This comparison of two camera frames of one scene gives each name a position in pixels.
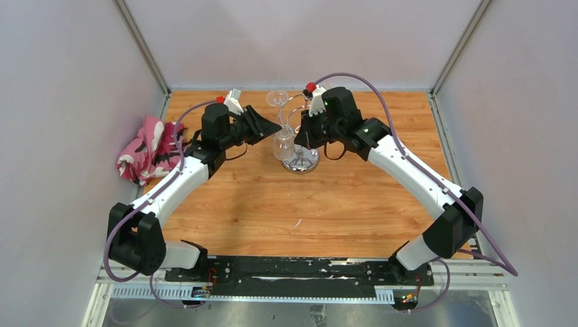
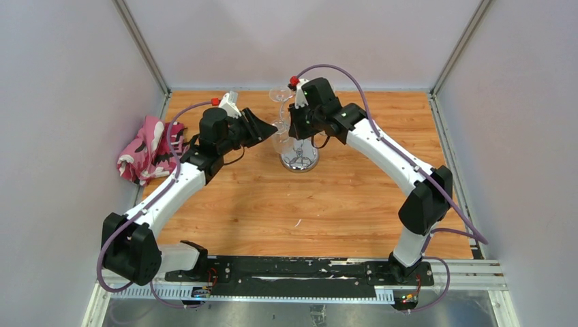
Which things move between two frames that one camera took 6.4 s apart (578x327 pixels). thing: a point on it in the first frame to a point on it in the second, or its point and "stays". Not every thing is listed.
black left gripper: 259,127 stays
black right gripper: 305,136 to 296,130
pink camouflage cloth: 153,153 stays
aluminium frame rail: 452,278 stays
